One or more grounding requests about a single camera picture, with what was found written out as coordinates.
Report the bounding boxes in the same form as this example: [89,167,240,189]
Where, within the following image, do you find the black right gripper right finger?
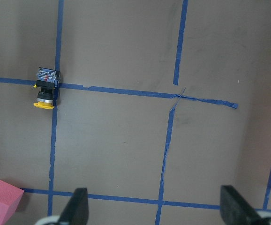
[220,185,262,225]

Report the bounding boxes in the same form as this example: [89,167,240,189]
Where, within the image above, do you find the pink cube near bases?
[0,180,24,225]

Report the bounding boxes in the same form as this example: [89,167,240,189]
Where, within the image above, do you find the yellow black push button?
[33,67,60,110]

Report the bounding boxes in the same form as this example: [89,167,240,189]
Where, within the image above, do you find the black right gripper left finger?
[58,188,89,225]

